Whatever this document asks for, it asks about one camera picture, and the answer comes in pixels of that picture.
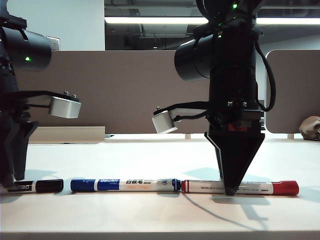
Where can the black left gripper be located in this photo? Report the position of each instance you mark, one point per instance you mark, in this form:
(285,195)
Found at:
(12,116)

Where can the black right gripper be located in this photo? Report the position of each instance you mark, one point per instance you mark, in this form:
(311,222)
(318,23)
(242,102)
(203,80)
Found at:
(235,117)

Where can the red cap whiteboard marker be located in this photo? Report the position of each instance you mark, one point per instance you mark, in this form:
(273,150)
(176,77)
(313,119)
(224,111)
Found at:
(262,187)

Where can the black cap whiteboard marker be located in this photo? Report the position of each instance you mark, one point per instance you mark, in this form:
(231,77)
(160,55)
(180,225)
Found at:
(47,186)

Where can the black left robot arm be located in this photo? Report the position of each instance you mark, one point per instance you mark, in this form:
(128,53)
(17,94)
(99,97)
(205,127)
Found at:
(25,55)

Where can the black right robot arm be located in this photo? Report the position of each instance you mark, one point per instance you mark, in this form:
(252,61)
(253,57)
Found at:
(232,62)

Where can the white partition foot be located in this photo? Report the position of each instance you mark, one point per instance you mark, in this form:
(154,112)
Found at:
(290,136)
(188,136)

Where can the brown crumpled object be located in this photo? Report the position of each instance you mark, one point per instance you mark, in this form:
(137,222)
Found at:
(310,128)

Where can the narrow brown desk partition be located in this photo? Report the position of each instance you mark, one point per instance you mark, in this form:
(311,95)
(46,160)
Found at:
(292,90)

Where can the blue cap whiteboard marker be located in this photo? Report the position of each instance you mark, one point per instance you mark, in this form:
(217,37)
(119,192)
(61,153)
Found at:
(125,185)

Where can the wide brown desk partition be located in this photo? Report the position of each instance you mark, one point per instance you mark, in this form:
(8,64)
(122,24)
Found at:
(125,92)

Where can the long ceiling light strip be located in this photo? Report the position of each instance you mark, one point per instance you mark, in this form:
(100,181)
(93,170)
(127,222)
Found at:
(155,20)

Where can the black left camera bracket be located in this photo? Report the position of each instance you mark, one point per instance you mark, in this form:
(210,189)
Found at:
(35,94)

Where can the black camera bracket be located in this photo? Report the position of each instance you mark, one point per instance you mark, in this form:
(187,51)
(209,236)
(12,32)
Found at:
(190,105)
(35,94)

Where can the black right camera bracket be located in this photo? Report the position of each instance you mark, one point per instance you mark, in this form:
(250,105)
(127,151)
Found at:
(190,105)

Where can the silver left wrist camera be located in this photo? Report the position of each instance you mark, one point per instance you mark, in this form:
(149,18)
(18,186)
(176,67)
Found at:
(65,107)

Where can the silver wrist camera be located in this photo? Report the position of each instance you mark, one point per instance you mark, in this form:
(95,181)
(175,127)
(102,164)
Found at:
(163,122)
(65,107)

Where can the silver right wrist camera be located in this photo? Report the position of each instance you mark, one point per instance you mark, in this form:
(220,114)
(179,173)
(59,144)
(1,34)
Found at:
(163,122)

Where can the metal wall switch plate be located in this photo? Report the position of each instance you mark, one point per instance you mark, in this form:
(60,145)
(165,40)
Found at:
(56,43)

